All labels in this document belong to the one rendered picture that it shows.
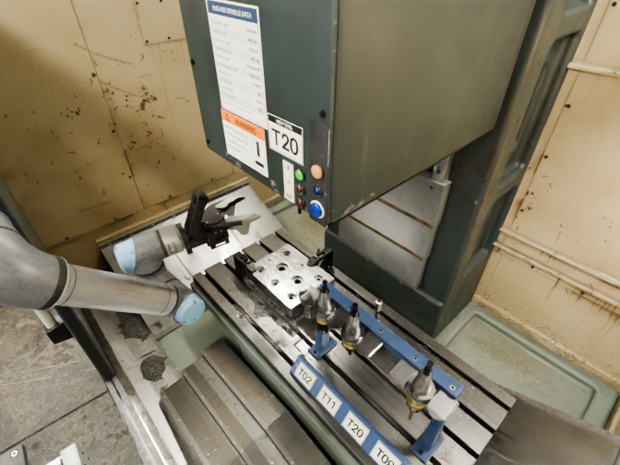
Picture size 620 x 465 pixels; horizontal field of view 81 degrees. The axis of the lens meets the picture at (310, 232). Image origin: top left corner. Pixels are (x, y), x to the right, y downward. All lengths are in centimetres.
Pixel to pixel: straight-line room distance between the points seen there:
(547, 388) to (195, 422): 142
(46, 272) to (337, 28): 59
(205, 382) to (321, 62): 128
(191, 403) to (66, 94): 128
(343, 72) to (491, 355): 157
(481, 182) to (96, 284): 107
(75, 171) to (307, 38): 145
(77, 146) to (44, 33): 42
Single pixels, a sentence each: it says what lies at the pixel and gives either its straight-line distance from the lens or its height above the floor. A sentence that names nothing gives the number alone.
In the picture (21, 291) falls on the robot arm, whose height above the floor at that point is 162.
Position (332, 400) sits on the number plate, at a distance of 124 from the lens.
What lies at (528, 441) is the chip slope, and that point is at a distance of 155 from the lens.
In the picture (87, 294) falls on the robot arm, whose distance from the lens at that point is 79.
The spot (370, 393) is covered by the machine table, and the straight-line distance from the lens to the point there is 131.
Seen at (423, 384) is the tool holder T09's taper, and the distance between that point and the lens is 93.
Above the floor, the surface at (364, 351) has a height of 122.
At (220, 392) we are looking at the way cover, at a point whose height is 73.
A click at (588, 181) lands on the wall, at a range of 156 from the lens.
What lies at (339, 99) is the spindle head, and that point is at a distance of 58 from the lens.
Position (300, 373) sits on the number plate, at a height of 93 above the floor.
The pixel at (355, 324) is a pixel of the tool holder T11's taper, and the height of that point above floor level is 127.
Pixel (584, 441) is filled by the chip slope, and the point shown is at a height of 82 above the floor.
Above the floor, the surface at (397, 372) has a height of 122.
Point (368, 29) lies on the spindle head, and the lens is 59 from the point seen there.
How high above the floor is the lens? 205
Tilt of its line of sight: 39 degrees down
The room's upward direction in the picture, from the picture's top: straight up
